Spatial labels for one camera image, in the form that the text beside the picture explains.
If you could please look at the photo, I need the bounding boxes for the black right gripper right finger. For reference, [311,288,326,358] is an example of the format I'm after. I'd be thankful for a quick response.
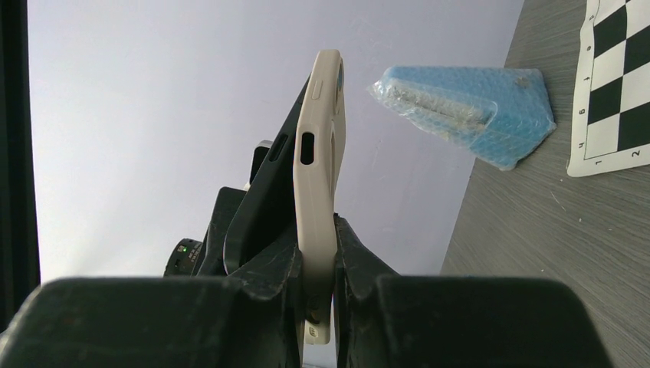
[334,216,612,367]

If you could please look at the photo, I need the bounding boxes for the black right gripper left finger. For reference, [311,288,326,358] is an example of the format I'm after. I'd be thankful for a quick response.
[1,226,301,367]

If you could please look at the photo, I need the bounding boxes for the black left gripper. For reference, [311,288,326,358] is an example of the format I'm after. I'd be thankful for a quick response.
[163,187,246,277]

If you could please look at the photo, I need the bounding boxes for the black phone from case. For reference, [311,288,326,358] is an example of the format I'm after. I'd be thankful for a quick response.
[223,85,307,274]

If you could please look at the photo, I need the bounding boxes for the beige phone case with ring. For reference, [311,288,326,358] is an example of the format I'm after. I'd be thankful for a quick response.
[293,49,346,345]

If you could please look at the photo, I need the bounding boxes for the black white chessboard mat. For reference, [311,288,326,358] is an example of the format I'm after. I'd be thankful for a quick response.
[567,0,649,177]

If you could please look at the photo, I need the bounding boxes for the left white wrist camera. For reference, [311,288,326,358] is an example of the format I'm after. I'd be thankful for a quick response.
[244,140,273,191]

